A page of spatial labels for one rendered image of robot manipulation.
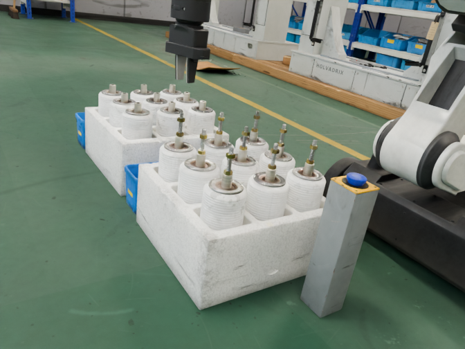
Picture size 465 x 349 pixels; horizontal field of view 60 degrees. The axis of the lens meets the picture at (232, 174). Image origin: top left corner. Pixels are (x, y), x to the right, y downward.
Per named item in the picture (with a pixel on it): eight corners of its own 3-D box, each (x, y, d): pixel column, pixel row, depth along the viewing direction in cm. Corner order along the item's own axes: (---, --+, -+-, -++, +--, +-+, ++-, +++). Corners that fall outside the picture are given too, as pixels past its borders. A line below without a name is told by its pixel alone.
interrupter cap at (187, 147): (198, 149, 105) (198, 146, 105) (181, 156, 99) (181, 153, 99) (176, 140, 108) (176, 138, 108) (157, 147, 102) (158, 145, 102)
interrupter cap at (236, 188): (223, 177, 91) (223, 174, 91) (250, 189, 87) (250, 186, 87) (201, 186, 85) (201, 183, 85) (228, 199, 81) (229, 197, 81)
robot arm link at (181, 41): (153, 50, 94) (156, -6, 89) (183, 50, 101) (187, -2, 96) (192, 60, 87) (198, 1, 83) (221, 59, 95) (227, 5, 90)
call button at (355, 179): (353, 179, 84) (356, 170, 83) (368, 188, 81) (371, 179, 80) (340, 182, 81) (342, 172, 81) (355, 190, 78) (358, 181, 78)
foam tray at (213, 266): (246, 201, 136) (254, 151, 129) (328, 268, 107) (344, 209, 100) (135, 221, 115) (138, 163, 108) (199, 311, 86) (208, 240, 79)
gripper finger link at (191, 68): (184, 82, 95) (186, 56, 92) (193, 82, 97) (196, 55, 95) (189, 84, 94) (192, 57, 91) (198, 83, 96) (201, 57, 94)
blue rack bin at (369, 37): (376, 43, 645) (380, 30, 637) (396, 48, 617) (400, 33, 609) (356, 41, 618) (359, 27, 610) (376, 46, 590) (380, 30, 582)
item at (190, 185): (174, 219, 106) (180, 156, 98) (210, 221, 107) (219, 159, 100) (173, 239, 97) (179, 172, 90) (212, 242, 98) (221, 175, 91)
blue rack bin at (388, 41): (398, 48, 612) (402, 33, 603) (420, 52, 584) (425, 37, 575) (377, 46, 584) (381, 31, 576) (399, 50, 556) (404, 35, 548)
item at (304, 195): (267, 230, 107) (279, 169, 99) (294, 224, 112) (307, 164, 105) (291, 251, 100) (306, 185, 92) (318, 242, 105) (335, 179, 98)
